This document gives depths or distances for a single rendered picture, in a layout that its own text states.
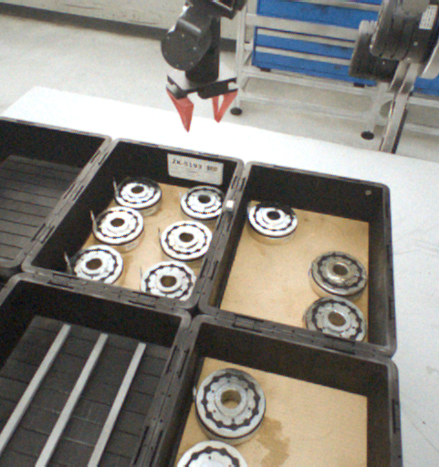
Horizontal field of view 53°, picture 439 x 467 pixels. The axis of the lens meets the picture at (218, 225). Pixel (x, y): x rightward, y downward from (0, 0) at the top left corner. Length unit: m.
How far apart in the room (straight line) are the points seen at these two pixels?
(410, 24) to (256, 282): 0.61
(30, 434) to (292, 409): 0.38
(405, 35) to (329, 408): 0.75
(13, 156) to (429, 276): 1.04
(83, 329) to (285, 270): 0.39
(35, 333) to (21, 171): 0.46
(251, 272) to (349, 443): 0.34
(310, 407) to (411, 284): 0.48
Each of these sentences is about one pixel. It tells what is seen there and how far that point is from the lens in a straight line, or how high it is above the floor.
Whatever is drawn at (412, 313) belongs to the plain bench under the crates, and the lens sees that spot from 1.06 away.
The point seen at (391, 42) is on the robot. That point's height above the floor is 1.12.
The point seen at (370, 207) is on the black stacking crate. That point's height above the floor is 0.87.
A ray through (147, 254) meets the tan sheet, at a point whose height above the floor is 0.83.
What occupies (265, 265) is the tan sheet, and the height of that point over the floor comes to 0.83.
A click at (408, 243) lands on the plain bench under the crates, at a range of 1.20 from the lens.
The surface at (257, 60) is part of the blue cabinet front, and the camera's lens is 2.75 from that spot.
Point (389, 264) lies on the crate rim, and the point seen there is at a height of 0.93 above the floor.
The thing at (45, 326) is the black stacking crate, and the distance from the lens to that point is 0.83.
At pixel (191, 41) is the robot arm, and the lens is 0.65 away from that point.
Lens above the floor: 1.50
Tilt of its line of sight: 45 degrees down
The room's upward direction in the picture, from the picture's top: 3 degrees clockwise
